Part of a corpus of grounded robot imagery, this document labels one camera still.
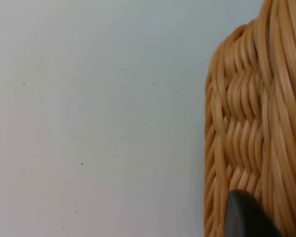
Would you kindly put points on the pale wicker basket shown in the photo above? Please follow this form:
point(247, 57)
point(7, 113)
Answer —
point(261, 111)

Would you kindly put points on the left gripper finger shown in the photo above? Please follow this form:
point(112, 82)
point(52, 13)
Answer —
point(246, 217)

